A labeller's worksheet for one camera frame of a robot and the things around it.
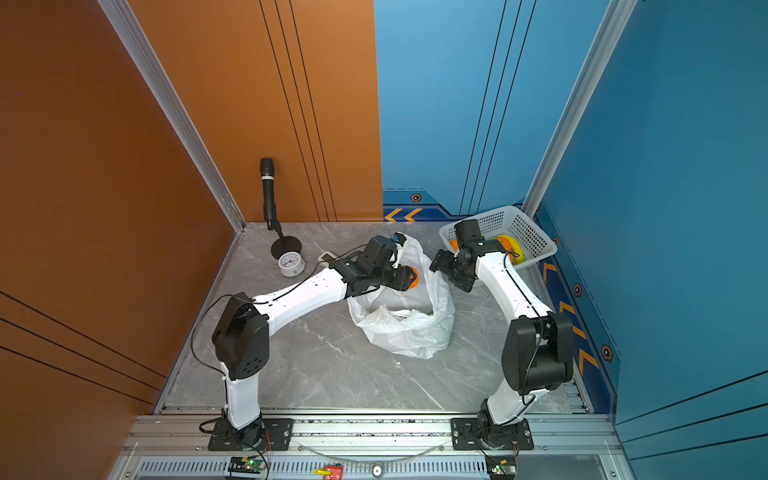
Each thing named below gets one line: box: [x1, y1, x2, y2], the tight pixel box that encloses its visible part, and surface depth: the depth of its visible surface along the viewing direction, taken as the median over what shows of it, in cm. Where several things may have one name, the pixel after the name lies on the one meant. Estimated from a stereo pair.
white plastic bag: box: [347, 233, 455, 359], surface depth 84 cm
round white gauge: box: [278, 251, 306, 277], surface depth 106 cm
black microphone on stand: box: [260, 158, 302, 257], surface depth 98 cm
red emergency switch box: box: [323, 465, 343, 480], surface depth 68 cm
